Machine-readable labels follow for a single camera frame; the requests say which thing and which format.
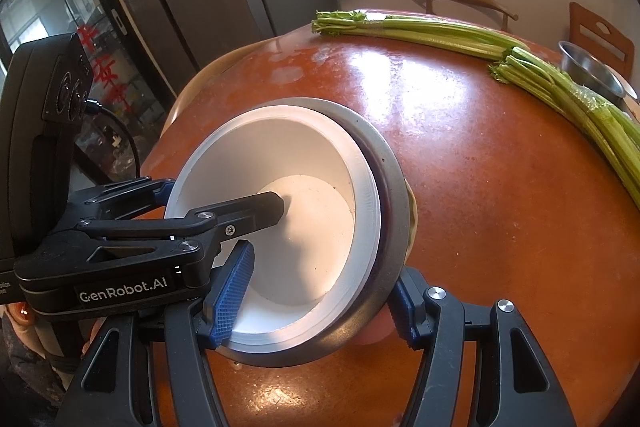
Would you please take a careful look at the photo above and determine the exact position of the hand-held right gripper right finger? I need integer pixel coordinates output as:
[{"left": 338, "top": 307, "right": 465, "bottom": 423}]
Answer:
[{"left": 389, "top": 267, "right": 576, "bottom": 427}]

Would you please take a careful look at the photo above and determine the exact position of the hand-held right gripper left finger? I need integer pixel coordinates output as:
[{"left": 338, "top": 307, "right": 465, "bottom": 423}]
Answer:
[{"left": 55, "top": 239, "right": 257, "bottom": 427}]

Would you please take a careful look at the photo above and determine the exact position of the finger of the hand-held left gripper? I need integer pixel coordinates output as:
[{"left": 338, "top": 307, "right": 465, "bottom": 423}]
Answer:
[
  {"left": 70, "top": 176, "right": 176, "bottom": 222},
  {"left": 60, "top": 191, "right": 286, "bottom": 286}
]

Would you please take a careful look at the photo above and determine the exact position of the red instant noodle bowl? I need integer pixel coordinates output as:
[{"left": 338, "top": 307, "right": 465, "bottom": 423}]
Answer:
[
  {"left": 220, "top": 104, "right": 385, "bottom": 350},
  {"left": 164, "top": 106, "right": 373, "bottom": 348}
]

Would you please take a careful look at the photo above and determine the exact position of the yellow shell-shaped plate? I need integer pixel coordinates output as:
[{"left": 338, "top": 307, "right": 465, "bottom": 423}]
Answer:
[{"left": 405, "top": 187, "right": 419, "bottom": 253}]

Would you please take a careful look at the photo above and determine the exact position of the person's left hand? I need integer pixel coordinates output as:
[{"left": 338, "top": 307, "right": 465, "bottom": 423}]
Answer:
[{"left": 6, "top": 299, "right": 40, "bottom": 327}]

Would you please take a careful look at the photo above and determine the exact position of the glass door cabinet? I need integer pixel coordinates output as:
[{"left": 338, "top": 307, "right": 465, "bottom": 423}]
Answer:
[{"left": 0, "top": 0, "right": 171, "bottom": 188}]

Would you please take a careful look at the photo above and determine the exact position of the celery bunch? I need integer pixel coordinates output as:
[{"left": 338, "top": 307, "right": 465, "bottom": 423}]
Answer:
[
  {"left": 487, "top": 47, "right": 640, "bottom": 218},
  {"left": 311, "top": 9, "right": 526, "bottom": 60}
]

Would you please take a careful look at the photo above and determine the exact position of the small stainless steel bowl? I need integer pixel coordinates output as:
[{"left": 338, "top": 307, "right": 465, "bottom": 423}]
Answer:
[{"left": 557, "top": 41, "right": 628, "bottom": 105}]

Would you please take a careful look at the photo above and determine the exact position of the wooden chair with cutout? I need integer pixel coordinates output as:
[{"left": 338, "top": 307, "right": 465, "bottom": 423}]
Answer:
[{"left": 569, "top": 2, "right": 636, "bottom": 78}]

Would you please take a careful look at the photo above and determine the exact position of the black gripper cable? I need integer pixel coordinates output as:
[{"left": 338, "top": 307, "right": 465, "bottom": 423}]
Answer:
[{"left": 85, "top": 99, "right": 143, "bottom": 182}]

